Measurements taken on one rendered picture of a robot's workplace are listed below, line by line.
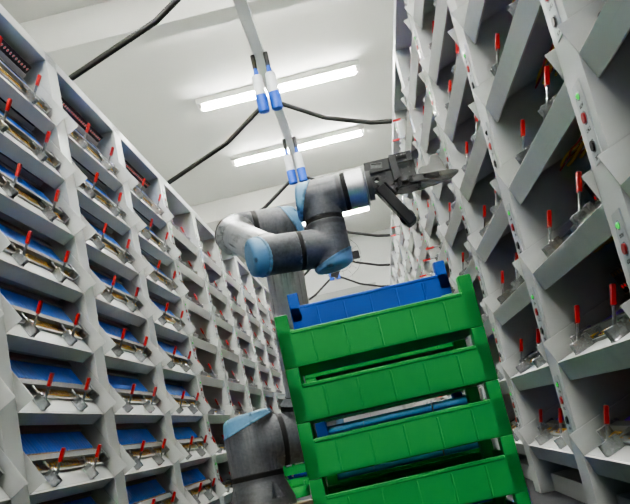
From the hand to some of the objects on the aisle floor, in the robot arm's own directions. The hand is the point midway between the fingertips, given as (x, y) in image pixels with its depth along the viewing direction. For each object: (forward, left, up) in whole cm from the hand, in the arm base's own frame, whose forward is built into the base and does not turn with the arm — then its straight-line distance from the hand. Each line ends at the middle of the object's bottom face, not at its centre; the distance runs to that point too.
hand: (453, 174), depth 192 cm
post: (+20, +5, -80) cm, 83 cm away
